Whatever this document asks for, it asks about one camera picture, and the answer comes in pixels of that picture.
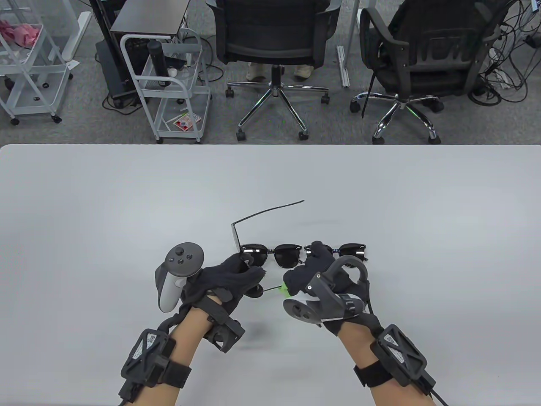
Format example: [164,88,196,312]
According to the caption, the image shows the person's right hand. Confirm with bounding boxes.
[282,241,383,337]

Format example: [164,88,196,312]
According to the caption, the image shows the person's left hand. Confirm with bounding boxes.
[180,253,268,317]

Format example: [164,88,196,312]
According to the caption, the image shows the thin metal frame sunglasses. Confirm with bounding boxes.
[240,243,306,270]

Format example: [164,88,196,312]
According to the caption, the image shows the black thick frame sunglasses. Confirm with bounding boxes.
[231,200,306,296]

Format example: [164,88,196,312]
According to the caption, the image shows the black browline sunglasses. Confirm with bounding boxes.
[304,243,369,269]

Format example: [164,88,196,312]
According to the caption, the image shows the person's left forearm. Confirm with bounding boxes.
[123,307,212,406]

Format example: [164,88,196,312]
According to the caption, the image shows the grey right hand controller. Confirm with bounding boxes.
[282,255,369,325]

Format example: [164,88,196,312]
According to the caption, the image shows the grey hand controller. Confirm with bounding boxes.
[154,242,205,313]
[282,255,369,325]

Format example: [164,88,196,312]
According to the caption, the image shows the grey left hand controller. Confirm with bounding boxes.
[154,242,205,313]

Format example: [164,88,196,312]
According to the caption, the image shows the black left wrist sensor box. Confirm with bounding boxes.
[118,329,193,402]

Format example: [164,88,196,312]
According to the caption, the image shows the black wrist sensor box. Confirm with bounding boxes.
[354,324,437,396]
[118,329,193,402]

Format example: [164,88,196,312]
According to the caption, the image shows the black right wrist sensor box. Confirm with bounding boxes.
[354,324,437,396]

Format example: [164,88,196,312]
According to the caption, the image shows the red and white card packet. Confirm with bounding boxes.
[172,112,202,131]

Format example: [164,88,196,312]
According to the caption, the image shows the white desk leg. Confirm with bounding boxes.
[337,0,363,88]

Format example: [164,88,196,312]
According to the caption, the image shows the black cylindrical bottle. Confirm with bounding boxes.
[147,40,172,88]

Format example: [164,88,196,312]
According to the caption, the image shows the black computer tower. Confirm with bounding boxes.
[95,38,142,108]

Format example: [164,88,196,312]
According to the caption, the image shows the black mesh-back office chair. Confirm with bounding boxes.
[206,0,342,142]

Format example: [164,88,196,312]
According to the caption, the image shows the dark brown small table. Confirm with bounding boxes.
[110,0,193,39]

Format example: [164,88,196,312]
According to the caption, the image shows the black ribbed-back office chair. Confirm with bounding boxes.
[350,0,514,145]

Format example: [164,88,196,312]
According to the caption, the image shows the white power strip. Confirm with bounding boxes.
[490,68,513,88]

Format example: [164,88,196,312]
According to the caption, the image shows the white desk foot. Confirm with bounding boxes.
[63,11,92,63]

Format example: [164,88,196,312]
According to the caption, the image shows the pink cloth bundle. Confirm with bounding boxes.
[0,19,43,47]

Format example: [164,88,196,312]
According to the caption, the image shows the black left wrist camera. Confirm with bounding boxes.
[203,302,246,354]

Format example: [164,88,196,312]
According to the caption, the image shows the white rolling cart with handle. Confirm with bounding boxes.
[120,29,213,144]

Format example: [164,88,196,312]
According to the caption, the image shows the bundle of black cables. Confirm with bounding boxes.
[467,0,541,106]

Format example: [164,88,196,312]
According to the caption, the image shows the white rolling wire cart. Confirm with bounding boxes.
[0,0,74,125]

